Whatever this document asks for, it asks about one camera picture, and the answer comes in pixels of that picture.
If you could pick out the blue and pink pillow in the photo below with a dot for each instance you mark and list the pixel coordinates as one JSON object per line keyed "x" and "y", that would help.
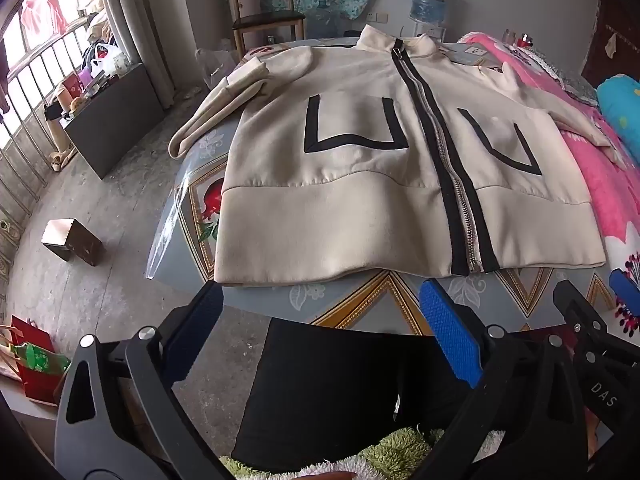
{"x": 622, "y": 105}

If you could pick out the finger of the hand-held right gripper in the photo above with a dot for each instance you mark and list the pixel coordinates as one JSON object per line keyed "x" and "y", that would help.
{"x": 572, "y": 302}
{"x": 626, "y": 287}

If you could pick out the pink floral blanket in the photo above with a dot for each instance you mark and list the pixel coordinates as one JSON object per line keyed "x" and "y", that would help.
{"x": 610, "y": 195}

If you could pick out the grey lace cushion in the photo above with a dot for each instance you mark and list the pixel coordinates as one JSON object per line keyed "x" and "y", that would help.
{"x": 575, "y": 85}

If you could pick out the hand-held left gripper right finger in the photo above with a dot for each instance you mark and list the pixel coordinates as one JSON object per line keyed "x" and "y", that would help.
{"x": 450, "y": 330}

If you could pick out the white shopping bag red print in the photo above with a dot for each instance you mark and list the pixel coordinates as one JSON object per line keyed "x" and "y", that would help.
{"x": 107, "y": 60}

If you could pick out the metal window railing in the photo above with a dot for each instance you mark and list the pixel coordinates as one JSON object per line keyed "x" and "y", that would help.
{"x": 47, "y": 50}

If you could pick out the hanging pink garment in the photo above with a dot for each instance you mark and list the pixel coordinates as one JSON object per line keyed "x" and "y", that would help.
{"x": 45, "y": 10}

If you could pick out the white water dispenser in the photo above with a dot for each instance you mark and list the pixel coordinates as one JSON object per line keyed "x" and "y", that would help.
{"x": 435, "y": 34}

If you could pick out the white wall socket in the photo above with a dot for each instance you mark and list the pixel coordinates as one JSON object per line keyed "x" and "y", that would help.
{"x": 377, "y": 16}

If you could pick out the green plastic bottle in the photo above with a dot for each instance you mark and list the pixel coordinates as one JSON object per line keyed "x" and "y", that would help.
{"x": 42, "y": 360}

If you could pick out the table with fruit-print tablecloth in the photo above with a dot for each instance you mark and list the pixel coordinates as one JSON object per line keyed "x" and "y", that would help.
{"x": 380, "y": 300}

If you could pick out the grey curtain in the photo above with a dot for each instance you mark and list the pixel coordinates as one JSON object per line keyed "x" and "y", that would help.
{"x": 145, "y": 25}

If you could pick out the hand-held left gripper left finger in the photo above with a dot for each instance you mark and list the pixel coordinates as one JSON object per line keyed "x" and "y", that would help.
{"x": 200, "y": 330}

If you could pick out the translucent white plastic bag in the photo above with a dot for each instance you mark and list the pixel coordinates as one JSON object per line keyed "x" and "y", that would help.
{"x": 215, "y": 70}

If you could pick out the brown door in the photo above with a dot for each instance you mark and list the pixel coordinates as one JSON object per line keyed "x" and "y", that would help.
{"x": 617, "y": 55}

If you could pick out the small glass jar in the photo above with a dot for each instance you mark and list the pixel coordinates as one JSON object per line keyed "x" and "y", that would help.
{"x": 509, "y": 36}

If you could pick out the grey cabinet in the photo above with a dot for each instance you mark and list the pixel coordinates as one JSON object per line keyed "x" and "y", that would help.
{"x": 115, "y": 120}

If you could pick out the red gift bag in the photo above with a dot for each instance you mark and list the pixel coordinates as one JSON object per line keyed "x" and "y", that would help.
{"x": 35, "y": 385}

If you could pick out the person's black pants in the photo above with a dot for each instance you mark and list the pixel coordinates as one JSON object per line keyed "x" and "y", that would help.
{"x": 320, "y": 385}

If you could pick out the person's fuzzy green white top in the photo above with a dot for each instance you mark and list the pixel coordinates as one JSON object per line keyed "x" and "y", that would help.
{"x": 390, "y": 452}

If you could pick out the wooden chair dark seat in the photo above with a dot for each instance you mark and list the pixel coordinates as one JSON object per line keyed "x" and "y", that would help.
{"x": 267, "y": 20}

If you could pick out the empty clear water jug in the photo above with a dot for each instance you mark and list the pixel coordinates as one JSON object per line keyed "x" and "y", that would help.
{"x": 324, "y": 22}

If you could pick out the beige zip jacket black trim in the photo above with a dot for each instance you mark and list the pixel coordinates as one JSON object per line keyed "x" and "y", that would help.
{"x": 350, "y": 200}

